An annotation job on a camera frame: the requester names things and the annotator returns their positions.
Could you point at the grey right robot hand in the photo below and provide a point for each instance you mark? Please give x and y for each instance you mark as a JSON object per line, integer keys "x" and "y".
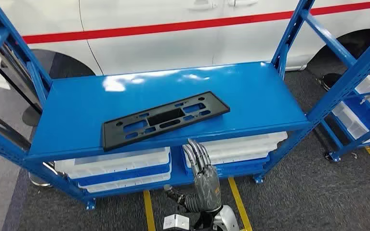
{"x": 207, "y": 188}

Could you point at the black plastic plate bracket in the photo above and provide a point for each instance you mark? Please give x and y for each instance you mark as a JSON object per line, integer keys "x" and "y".
{"x": 111, "y": 140}

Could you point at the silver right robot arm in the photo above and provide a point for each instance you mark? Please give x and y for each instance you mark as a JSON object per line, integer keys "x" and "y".
{"x": 228, "y": 220}

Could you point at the blue metal shelf rack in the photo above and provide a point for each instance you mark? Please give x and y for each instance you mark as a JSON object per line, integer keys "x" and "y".
{"x": 252, "y": 95}

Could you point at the blue wheeled shelf rack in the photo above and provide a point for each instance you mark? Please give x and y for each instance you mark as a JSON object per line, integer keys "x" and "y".
{"x": 336, "y": 155}

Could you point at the white car red stripe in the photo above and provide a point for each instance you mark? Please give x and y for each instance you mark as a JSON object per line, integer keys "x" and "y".
{"x": 156, "y": 47}

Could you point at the black round stand base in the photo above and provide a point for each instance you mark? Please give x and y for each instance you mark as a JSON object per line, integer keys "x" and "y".
{"x": 330, "y": 83}

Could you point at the chrome round base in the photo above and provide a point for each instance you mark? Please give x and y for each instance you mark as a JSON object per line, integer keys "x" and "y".
{"x": 38, "y": 181}

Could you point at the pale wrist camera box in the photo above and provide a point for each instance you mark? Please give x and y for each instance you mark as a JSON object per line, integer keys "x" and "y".
{"x": 175, "y": 222}

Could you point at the black stanchion post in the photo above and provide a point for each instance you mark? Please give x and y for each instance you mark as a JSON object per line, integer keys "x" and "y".
{"x": 31, "y": 117}

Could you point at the dark metal rail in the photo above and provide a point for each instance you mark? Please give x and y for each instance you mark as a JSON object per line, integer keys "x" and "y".
{"x": 3, "y": 130}

